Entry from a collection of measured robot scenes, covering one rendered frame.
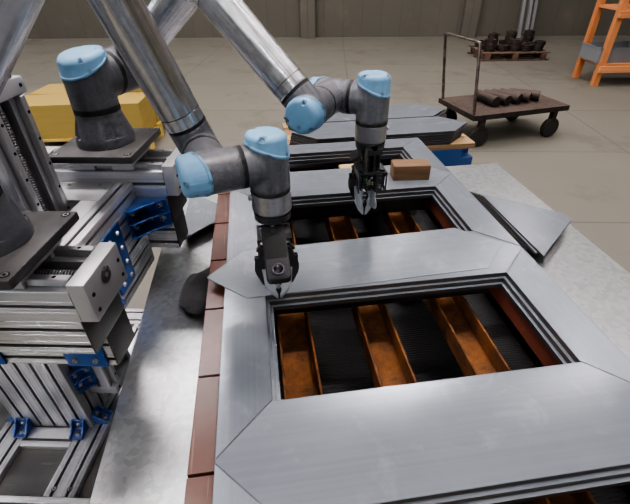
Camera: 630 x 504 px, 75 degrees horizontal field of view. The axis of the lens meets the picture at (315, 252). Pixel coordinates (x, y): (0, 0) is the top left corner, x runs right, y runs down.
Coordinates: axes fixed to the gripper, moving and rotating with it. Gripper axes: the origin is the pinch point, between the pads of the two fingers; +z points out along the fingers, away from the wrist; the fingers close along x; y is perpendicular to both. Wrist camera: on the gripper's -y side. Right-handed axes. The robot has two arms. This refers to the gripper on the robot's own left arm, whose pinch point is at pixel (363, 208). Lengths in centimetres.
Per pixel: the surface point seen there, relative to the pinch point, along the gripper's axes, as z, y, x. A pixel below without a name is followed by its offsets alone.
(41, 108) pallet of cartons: 49, -291, -209
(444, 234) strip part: 4.0, 9.8, 19.9
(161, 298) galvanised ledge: 21, 5, -57
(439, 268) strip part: 4.0, 23.5, 13.1
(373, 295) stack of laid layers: 6.3, 28.1, -3.9
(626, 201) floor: 89, -131, 228
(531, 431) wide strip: 4, 65, 12
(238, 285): 3.9, 22.8, -34.0
